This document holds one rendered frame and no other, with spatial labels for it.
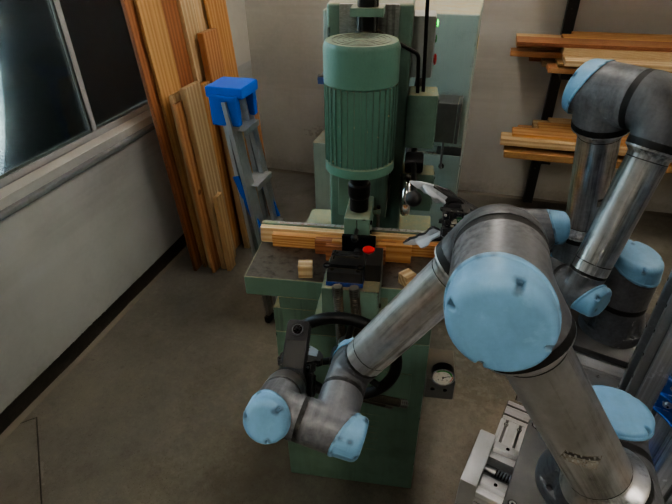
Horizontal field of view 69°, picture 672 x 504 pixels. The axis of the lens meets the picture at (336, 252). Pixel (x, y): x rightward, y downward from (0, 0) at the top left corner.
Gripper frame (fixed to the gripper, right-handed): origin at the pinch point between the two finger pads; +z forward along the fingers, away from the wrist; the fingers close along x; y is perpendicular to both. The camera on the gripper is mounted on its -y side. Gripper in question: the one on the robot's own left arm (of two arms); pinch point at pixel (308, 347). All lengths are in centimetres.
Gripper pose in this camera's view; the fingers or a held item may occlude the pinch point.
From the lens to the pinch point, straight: 111.8
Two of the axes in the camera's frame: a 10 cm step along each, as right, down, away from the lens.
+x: 9.9, 0.7, -1.4
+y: -0.5, 9.9, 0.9
